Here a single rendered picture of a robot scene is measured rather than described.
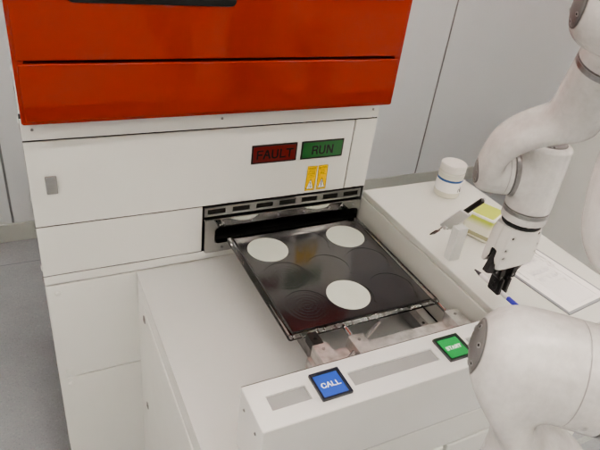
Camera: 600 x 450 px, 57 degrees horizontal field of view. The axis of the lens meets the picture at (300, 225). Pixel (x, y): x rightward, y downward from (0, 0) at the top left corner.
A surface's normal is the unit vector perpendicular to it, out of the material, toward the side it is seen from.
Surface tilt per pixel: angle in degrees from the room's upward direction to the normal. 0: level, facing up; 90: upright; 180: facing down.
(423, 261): 90
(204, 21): 90
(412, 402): 90
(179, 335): 0
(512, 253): 91
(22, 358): 0
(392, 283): 0
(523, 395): 79
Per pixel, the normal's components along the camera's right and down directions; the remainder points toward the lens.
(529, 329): -0.11, -0.66
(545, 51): 0.43, 0.52
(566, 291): 0.11, -0.84
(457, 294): -0.90, 0.14
